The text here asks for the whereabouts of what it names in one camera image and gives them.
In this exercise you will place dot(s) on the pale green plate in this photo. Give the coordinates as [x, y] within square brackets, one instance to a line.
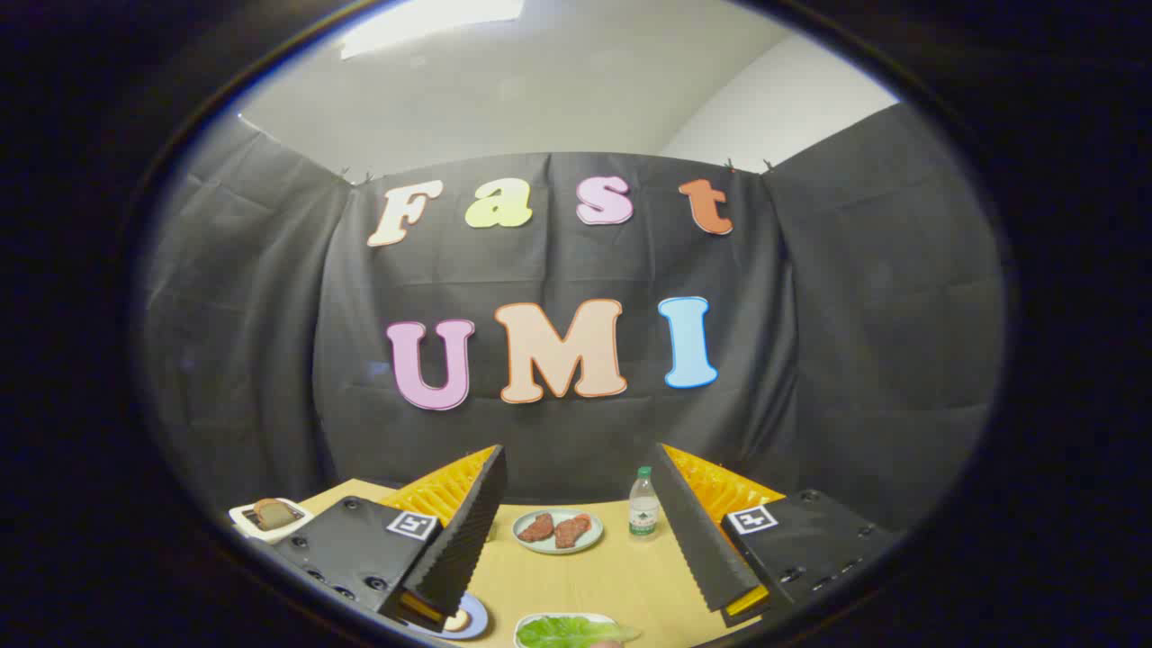
[594, 535]

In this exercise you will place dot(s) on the toasted bread slice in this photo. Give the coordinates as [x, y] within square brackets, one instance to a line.
[270, 513]

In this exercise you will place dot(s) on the white toaster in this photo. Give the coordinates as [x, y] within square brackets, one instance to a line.
[270, 535]

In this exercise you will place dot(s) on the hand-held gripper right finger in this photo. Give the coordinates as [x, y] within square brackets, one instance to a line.
[693, 540]

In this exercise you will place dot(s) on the green lettuce leaf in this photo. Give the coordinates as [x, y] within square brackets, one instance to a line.
[567, 633]

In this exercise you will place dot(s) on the blue plate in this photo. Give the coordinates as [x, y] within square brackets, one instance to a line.
[477, 621]

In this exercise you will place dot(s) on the white plate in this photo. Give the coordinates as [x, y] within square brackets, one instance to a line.
[567, 616]

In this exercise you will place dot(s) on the black backdrop cloth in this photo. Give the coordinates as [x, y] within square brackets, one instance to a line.
[270, 315]

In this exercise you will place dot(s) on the brown meat patty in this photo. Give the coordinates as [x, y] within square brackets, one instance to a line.
[536, 527]
[571, 531]

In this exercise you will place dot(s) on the ceiling light panel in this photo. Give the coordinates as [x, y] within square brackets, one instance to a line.
[423, 22]

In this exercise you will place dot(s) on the clear plastic water bottle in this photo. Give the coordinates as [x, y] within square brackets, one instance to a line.
[643, 517]

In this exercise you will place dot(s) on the white bread slice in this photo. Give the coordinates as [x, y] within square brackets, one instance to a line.
[457, 621]

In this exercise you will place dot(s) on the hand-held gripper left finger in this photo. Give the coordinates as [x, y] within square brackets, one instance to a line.
[459, 540]

